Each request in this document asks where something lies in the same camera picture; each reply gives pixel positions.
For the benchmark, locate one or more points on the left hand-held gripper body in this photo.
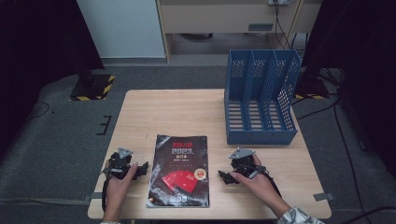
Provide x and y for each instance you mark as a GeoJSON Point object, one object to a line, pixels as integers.
{"type": "Point", "coordinates": [120, 161]}

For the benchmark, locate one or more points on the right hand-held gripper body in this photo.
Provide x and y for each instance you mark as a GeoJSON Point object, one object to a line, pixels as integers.
{"type": "Point", "coordinates": [244, 165]}

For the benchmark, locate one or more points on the blue plastic file rack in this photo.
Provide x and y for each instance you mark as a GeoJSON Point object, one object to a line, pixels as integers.
{"type": "Point", "coordinates": [260, 133]}

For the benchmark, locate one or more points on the black magazine with red print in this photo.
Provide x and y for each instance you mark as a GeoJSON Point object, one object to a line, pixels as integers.
{"type": "Point", "coordinates": [179, 171]}

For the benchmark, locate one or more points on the person's right hand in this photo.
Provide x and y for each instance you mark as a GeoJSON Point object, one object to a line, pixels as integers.
{"type": "Point", "coordinates": [261, 183]}

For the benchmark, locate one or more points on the person's left hand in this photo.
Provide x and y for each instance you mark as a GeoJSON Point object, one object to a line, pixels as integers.
{"type": "Point", "coordinates": [117, 189]}

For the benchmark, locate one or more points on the grey tape piece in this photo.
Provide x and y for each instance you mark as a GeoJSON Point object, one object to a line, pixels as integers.
{"type": "Point", "coordinates": [97, 195]}
{"type": "Point", "coordinates": [323, 196]}

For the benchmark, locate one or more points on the black stand base hazard tape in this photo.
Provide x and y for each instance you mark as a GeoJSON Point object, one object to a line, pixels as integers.
{"type": "Point", "coordinates": [93, 88]}
{"type": "Point", "coordinates": [311, 88]}

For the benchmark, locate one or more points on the grey floor tape strip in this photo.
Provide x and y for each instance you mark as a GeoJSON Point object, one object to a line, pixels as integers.
{"type": "Point", "coordinates": [43, 201]}

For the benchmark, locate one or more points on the white cabinet panel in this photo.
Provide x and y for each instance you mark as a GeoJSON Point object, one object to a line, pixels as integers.
{"type": "Point", "coordinates": [124, 28]}

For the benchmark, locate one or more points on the beige wooden cabinet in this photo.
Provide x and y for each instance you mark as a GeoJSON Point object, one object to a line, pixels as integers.
{"type": "Point", "coordinates": [218, 17]}

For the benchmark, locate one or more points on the white power strip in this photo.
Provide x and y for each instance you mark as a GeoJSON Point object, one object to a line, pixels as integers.
{"type": "Point", "coordinates": [280, 1]}

